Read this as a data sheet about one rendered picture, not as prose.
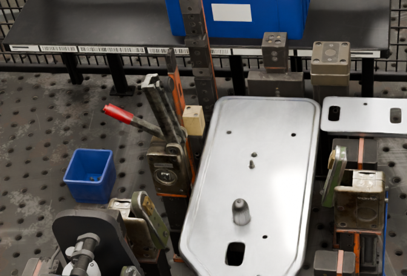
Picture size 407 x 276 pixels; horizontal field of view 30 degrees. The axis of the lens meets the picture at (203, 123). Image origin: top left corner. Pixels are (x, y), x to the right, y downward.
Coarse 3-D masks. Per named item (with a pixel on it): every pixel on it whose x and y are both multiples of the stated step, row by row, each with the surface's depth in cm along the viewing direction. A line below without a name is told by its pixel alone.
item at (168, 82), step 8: (144, 80) 135; (152, 80) 135; (160, 80) 135; (168, 80) 133; (144, 88) 134; (152, 88) 133; (160, 88) 135; (168, 88) 133; (152, 96) 135; (160, 96) 138; (152, 104) 136; (160, 104) 136; (168, 104) 139; (160, 112) 137; (168, 112) 141; (160, 120) 139; (168, 120) 139; (176, 120) 142; (160, 128) 140; (168, 128) 140; (176, 128) 144; (168, 136) 141; (176, 136) 142; (184, 136) 146
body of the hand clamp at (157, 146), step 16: (160, 144) 146; (160, 160) 145; (176, 160) 144; (160, 176) 149; (176, 176) 148; (192, 176) 155; (160, 192) 152; (176, 192) 151; (176, 208) 156; (176, 224) 160; (176, 240) 163; (176, 256) 168
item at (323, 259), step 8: (320, 256) 130; (328, 256) 130; (336, 256) 130; (344, 256) 129; (352, 256) 129; (320, 264) 129; (328, 264) 129; (336, 264) 128; (344, 264) 128; (352, 264) 128; (320, 272) 129; (328, 272) 128; (336, 272) 128; (344, 272) 127; (352, 272) 127
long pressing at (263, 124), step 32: (224, 96) 161; (256, 96) 160; (224, 128) 154; (256, 128) 153; (288, 128) 151; (224, 160) 148; (256, 160) 146; (288, 160) 145; (192, 192) 142; (224, 192) 142; (256, 192) 141; (288, 192) 140; (192, 224) 137; (224, 224) 136; (256, 224) 135; (288, 224) 135; (192, 256) 132; (224, 256) 131; (256, 256) 131; (288, 256) 130
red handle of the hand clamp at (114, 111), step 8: (112, 112) 141; (120, 112) 141; (128, 112) 142; (120, 120) 142; (128, 120) 142; (136, 120) 142; (144, 120) 143; (144, 128) 143; (152, 128) 143; (160, 136) 143
